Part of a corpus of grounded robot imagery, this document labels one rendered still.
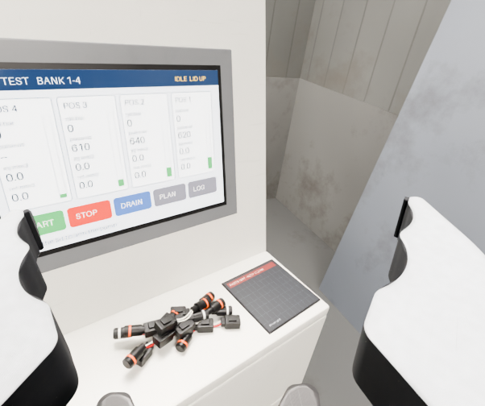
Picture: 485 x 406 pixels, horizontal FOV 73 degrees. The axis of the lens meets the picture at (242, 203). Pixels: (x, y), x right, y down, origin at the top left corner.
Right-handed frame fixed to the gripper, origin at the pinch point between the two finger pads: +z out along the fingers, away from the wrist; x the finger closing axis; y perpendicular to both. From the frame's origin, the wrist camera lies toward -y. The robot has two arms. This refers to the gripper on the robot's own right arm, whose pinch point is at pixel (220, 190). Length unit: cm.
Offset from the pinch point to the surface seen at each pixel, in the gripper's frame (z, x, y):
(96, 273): 34, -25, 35
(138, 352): 23, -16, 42
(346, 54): 222, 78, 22
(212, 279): 44, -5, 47
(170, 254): 42, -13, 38
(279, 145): 257, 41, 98
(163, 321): 28, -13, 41
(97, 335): 28, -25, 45
